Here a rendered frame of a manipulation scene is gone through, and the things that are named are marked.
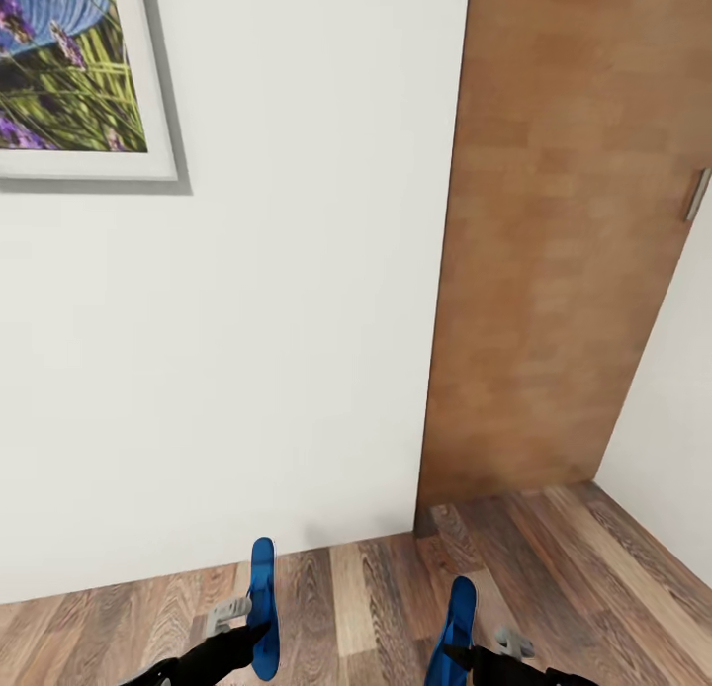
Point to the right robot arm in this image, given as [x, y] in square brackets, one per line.
[505, 667]

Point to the painting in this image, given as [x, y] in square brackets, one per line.
[80, 96]

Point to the sliding door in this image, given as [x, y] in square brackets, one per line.
[582, 151]

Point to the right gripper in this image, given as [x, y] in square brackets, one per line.
[489, 669]

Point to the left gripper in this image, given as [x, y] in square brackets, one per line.
[227, 651]

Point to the sandal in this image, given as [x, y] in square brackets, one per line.
[443, 671]
[261, 592]

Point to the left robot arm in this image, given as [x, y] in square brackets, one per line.
[205, 665]

